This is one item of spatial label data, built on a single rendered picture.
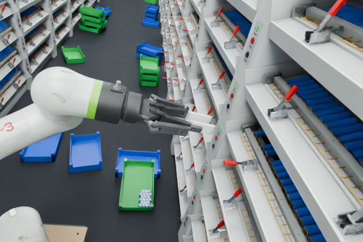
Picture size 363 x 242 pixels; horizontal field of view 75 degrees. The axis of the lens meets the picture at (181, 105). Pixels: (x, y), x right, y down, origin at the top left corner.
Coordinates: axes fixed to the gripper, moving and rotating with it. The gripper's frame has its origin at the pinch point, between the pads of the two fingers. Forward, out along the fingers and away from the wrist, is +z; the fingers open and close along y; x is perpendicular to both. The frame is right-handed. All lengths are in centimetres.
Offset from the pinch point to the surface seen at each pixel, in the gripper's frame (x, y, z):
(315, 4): -35.4, 10.1, 17.9
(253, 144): 4.0, 0.7, 19.6
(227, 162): 7.0, -5.7, 10.1
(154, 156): 96, 77, 19
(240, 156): 8.4, -0.8, 16.8
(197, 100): 27, 56, 21
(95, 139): 104, 93, -27
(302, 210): 2.5, -21.0, 22.7
